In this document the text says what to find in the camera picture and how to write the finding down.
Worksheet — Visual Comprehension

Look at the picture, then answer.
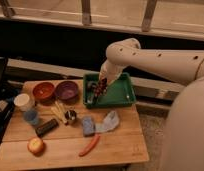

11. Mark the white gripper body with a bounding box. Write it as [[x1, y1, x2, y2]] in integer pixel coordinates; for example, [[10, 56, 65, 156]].
[[99, 60, 126, 85]]

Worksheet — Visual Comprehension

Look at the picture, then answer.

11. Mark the dark red grape bunch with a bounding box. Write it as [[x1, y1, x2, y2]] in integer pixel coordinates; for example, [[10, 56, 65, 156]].
[[94, 78, 107, 98]]

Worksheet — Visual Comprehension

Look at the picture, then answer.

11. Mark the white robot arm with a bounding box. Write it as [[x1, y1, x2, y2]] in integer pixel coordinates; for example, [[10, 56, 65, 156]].
[[99, 38, 204, 171]]

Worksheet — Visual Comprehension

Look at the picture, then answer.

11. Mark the black metal tool in tray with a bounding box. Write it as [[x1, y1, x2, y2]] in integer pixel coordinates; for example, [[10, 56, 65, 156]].
[[87, 81, 98, 104]]

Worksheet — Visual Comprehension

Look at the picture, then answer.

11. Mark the green plastic tray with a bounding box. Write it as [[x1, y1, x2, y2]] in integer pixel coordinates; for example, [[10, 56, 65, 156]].
[[83, 73, 136, 108]]

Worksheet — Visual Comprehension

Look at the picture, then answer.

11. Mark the purple bowl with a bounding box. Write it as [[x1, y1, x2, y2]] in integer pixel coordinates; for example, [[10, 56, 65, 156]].
[[55, 81, 79, 101]]

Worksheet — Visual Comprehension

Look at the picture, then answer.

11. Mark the light blue crumpled cloth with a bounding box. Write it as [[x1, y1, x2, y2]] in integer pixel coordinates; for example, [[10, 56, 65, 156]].
[[95, 111, 120, 133]]

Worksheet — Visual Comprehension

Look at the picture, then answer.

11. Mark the small metal cup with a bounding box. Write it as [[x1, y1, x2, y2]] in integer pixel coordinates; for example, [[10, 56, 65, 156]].
[[65, 110, 77, 125]]

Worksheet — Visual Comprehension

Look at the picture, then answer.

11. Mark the blue sponge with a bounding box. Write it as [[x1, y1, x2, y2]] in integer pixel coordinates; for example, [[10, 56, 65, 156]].
[[82, 116, 95, 137]]

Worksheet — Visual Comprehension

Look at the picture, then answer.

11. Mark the red bowl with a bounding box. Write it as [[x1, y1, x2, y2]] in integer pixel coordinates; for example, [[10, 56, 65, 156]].
[[32, 82, 55, 102]]

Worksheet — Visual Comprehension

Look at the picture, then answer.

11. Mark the orange carrot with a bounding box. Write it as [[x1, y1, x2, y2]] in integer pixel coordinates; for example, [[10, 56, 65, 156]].
[[79, 134, 100, 157]]

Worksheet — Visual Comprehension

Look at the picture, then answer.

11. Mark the wooden board table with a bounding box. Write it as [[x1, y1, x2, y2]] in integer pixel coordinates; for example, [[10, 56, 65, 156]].
[[0, 79, 150, 171]]

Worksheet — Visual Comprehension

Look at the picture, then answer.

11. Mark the black rectangular block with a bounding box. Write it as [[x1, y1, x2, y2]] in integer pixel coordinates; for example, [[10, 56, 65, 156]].
[[35, 119, 59, 137]]

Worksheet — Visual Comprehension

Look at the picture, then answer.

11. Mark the blue plastic cup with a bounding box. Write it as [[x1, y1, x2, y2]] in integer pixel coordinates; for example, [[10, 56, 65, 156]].
[[23, 109, 39, 126]]

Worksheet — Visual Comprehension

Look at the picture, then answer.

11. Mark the white cup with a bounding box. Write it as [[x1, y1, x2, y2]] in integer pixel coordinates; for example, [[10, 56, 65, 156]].
[[14, 93, 35, 111]]

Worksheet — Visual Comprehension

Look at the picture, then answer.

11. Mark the red yellow apple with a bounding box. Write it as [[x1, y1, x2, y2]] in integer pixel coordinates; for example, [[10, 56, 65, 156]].
[[27, 137, 44, 155]]

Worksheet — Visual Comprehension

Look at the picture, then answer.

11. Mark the black equipment at left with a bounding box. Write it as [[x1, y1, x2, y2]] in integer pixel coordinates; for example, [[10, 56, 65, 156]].
[[0, 57, 14, 145]]

